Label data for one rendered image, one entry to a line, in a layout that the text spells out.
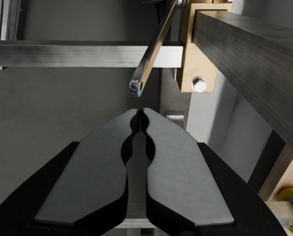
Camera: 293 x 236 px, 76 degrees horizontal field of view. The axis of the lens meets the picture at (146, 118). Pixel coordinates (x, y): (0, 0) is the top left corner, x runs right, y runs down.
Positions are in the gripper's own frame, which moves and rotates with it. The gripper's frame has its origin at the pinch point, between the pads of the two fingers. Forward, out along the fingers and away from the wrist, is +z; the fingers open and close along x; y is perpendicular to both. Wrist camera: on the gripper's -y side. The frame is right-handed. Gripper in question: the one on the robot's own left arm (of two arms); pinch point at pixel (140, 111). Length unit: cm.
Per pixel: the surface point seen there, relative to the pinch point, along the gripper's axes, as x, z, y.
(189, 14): 5.5, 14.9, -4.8
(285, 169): 25.6, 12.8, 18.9
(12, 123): -95, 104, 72
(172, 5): 3.0, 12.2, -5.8
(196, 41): 6.2, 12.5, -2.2
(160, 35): 1.5, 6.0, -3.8
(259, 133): 28.2, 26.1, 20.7
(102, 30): -23, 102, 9
